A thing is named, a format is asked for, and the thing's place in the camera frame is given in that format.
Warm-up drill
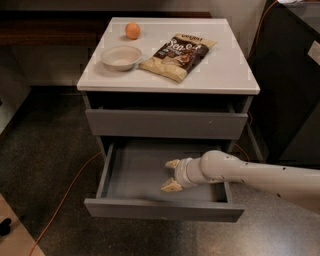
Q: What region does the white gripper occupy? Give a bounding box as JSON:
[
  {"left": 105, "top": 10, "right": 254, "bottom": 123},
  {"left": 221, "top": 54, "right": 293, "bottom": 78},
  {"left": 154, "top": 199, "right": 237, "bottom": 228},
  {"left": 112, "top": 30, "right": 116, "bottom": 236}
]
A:
[{"left": 161, "top": 158, "right": 209, "bottom": 192}]

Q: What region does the grey drawer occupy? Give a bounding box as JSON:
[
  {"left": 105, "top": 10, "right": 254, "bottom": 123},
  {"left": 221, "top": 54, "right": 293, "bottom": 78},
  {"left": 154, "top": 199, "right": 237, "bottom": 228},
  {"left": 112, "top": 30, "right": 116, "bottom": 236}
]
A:
[
  {"left": 85, "top": 102, "right": 248, "bottom": 140},
  {"left": 84, "top": 137, "right": 244, "bottom": 222}
]

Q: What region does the brown and cream chip bag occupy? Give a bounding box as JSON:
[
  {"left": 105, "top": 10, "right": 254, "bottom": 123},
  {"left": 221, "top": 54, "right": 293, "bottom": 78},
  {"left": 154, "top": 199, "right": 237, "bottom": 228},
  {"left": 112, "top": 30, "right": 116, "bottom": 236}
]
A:
[{"left": 139, "top": 33, "right": 217, "bottom": 83}]

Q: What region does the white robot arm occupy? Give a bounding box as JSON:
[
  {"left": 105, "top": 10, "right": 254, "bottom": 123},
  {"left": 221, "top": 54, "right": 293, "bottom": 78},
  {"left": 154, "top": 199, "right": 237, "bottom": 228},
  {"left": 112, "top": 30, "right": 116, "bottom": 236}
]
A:
[{"left": 161, "top": 150, "right": 320, "bottom": 213}]

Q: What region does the grey drawer cabinet white top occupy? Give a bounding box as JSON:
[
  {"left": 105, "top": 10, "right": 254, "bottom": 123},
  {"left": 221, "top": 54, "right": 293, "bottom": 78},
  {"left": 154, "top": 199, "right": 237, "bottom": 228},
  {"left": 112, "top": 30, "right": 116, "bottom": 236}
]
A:
[{"left": 77, "top": 17, "right": 260, "bottom": 152}]

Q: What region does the grey top drawer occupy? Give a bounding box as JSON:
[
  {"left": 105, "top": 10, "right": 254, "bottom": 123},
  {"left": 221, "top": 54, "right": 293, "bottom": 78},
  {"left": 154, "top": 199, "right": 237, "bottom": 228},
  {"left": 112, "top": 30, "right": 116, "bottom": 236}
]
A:
[{"left": 85, "top": 102, "right": 248, "bottom": 140}]

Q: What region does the dark cabinet on right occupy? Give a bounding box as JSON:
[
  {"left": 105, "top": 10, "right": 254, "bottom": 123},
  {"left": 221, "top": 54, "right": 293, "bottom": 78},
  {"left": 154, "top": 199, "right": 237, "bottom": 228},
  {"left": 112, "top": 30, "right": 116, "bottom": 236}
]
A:
[{"left": 248, "top": 0, "right": 320, "bottom": 167}]

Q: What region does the white paper bowl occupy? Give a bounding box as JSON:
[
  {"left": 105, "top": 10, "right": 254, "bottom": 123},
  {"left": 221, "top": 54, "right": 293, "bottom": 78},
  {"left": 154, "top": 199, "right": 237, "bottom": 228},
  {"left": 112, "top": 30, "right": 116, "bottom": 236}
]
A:
[{"left": 100, "top": 46, "right": 142, "bottom": 71}]

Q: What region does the orange fruit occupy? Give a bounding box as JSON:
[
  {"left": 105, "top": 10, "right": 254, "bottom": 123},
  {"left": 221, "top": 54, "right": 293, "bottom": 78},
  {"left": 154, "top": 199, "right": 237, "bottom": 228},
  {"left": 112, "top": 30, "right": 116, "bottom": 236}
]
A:
[{"left": 125, "top": 22, "right": 141, "bottom": 40}]

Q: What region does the black object on floor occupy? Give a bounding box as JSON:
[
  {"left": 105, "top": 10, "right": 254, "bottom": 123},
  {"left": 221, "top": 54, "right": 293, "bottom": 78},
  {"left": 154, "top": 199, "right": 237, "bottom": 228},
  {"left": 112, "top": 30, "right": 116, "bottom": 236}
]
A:
[{"left": 0, "top": 218, "right": 12, "bottom": 236}]

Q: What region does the dark wooden shelf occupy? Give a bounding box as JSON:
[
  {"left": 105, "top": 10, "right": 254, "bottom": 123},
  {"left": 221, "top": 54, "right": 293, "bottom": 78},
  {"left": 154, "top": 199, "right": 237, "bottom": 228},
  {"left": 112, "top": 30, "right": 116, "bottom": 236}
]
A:
[{"left": 0, "top": 10, "right": 211, "bottom": 46}]

